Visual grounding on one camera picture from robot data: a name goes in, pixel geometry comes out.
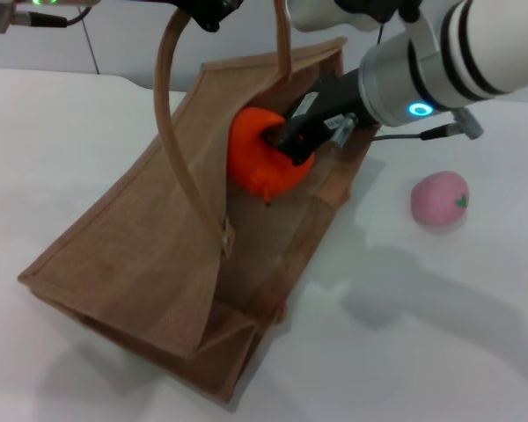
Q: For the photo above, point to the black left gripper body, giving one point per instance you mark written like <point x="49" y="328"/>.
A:
<point x="202" y="5"/>

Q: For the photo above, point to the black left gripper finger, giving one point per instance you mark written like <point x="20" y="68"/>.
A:
<point x="211" y="23"/>

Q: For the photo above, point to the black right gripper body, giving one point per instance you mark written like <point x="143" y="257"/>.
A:
<point x="330" y="110"/>

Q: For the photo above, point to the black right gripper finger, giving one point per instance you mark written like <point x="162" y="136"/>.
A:
<point x="278" y="135"/>
<point x="299" y="157"/>

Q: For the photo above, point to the orange toy fruit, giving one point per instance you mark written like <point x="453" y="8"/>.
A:
<point x="255" y="158"/>

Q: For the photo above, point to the pink toy peach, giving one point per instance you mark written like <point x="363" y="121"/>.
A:
<point x="437" y="200"/>

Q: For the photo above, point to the brown jute handbag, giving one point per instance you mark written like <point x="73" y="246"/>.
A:
<point x="158" y="272"/>

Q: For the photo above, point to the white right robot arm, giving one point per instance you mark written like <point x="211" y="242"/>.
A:
<point x="457" y="57"/>

